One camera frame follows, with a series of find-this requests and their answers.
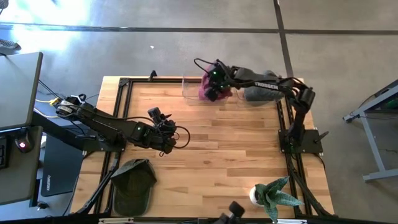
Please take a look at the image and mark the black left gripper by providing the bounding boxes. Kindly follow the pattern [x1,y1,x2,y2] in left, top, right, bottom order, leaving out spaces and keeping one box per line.
[146,107,178,155]

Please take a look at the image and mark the white plant pot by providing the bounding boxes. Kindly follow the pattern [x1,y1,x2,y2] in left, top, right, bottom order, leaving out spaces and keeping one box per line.
[248,185,262,208]

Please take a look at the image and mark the black rounded device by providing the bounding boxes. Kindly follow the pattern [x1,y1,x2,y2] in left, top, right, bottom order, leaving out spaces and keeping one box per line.
[217,200,246,224]

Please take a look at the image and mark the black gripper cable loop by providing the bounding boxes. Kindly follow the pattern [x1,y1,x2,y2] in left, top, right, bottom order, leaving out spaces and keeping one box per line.
[173,126,192,149]

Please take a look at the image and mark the grey metal stand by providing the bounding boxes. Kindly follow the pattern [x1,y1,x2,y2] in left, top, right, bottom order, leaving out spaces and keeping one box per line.
[341,79,398,183]

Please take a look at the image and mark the black diagonal beam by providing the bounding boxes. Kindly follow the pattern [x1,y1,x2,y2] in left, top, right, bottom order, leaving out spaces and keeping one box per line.
[30,111,86,152]

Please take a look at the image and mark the black Husky cabinet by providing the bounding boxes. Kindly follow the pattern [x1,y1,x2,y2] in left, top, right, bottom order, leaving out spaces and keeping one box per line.
[40,133,85,197]

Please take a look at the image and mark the black computer mouse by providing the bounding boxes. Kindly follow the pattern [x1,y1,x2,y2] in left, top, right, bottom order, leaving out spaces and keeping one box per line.
[14,130,34,153]

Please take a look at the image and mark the silver bracket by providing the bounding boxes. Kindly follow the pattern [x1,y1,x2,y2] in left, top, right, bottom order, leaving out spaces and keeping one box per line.
[98,217,134,224]
[272,218,308,224]

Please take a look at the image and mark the grey desk top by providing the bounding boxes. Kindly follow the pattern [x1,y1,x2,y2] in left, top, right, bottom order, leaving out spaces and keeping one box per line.
[0,126,44,206]
[0,51,44,131]

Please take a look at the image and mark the black keyboard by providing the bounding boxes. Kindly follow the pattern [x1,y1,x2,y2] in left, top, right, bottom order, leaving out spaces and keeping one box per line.
[0,136,9,170]

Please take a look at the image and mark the dark green baseball cap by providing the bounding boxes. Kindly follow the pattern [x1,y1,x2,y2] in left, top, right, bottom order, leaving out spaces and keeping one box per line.
[244,70,285,102]
[110,158,158,217]

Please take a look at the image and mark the clear plastic bin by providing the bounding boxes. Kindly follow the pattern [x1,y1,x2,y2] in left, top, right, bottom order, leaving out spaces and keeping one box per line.
[234,73,286,108]
[182,74,231,106]

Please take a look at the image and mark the green snake plant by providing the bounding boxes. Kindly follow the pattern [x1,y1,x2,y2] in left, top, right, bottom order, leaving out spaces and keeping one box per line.
[254,176,305,223]

